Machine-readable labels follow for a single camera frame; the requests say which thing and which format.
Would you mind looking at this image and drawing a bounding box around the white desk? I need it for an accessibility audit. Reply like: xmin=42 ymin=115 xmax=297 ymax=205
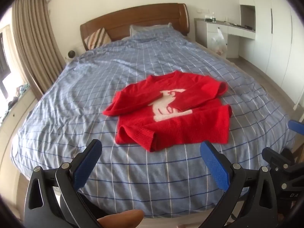
xmin=194 ymin=18 xmax=256 ymax=59

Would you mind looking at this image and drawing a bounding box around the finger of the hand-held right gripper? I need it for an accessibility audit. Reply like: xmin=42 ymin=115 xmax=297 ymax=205
xmin=262 ymin=147 xmax=298 ymax=192
xmin=288 ymin=120 xmax=304 ymax=134

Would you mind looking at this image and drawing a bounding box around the white wardrobe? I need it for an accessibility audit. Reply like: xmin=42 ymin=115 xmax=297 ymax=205
xmin=236 ymin=0 xmax=304 ymax=105

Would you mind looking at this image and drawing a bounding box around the striped pillow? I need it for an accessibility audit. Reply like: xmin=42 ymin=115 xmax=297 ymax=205
xmin=84 ymin=27 xmax=112 ymax=51

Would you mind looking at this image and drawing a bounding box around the wooden headboard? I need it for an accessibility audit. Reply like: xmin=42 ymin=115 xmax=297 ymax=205
xmin=80 ymin=3 xmax=190 ymax=51

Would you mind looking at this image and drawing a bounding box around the beige curtain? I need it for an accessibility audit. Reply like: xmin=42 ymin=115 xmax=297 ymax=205
xmin=11 ymin=0 xmax=66 ymax=100

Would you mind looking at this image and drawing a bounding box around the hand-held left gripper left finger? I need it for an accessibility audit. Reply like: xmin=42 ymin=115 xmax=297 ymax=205
xmin=24 ymin=139 xmax=102 ymax=228

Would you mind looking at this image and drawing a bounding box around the clutter on window sill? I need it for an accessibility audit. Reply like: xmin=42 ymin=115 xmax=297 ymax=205
xmin=0 ymin=83 xmax=31 ymax=121

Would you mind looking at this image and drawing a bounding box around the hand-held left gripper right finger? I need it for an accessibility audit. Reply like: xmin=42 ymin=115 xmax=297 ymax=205
xmin=199 ymin=141 xmax=278 ymax=228

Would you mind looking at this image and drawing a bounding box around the red knit sweater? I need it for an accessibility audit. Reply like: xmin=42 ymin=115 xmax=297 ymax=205
xmin=103 ymin=71 xmax=232 ymax=153

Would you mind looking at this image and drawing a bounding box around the bed with blue checked cover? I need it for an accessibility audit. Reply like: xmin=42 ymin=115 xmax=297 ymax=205
xmin=11 ymin=26 xmax=297 ymax=218

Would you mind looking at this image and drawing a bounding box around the white plastic bag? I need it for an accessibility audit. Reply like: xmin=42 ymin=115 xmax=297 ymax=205
xmin=208 ymin=28 xmax=228 ymax=58

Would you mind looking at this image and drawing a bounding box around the grey pillow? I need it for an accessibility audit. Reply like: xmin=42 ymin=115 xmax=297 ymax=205
xmin=129 ymin=22 xmax=173 ymax=37

